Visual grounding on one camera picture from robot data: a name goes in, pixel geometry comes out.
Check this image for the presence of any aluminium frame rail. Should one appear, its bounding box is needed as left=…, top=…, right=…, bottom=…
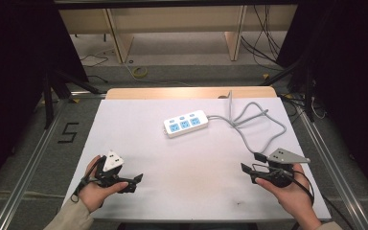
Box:
left=0, top=91, right=107, bottom=230
left=295, top=101, right=368, bottom=230

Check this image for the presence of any thin black floor cable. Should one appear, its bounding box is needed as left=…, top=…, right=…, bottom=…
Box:
left=79, top=53, right=110, bottom=84

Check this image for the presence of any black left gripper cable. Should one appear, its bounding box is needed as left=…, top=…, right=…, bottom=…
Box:
left=71, top=157, right=104, bottom=204

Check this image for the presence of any person's right hand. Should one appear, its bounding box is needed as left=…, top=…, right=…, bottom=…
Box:
left=255, top=163, right=318, bottom=221

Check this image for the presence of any yellow tape roll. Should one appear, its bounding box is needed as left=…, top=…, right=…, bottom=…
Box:
left=131, top=65, right=149, bottom=79

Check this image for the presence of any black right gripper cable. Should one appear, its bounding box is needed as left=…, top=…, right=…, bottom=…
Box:
left=251, top=162, right=355, bottom=230

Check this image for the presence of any black floor cable bundle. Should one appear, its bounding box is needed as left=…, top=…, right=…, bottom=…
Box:
left=240, top=4, right=289, bottom=70

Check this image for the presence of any grey power strip cable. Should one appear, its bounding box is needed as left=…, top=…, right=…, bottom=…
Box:
left=206, top=90, right=288, bottom=154

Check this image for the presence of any light wooden desk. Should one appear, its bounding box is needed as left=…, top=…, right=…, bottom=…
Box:
left=58, top=4, right=299, bottom=64

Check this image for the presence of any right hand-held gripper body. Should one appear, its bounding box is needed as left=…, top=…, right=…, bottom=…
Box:
left=250, top=147, right=311, bottom=189

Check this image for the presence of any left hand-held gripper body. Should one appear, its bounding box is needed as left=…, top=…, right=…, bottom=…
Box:
left=93, top=149, right=127, bottom=189

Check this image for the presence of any black metal stand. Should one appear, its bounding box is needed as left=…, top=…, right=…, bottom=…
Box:
left=42, top=66, right=103, bottom=130

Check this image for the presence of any person's left hand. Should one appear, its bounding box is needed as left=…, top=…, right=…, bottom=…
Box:
left=78, top=154, right=129, bottom=214

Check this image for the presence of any black curtain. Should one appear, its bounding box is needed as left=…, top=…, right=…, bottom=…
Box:
left=0, top=0, right=89, bottom=199
left=276, top=0, right=368, bottom=207

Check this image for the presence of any white blue power strip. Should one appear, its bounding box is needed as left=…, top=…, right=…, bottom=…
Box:
left=163, top=109, right=210, bottom=139

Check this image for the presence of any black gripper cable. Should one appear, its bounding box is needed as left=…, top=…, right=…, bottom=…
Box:
left=71, top=157, right=104, bottom=204
left=251, top=162, right=355, bottom=230

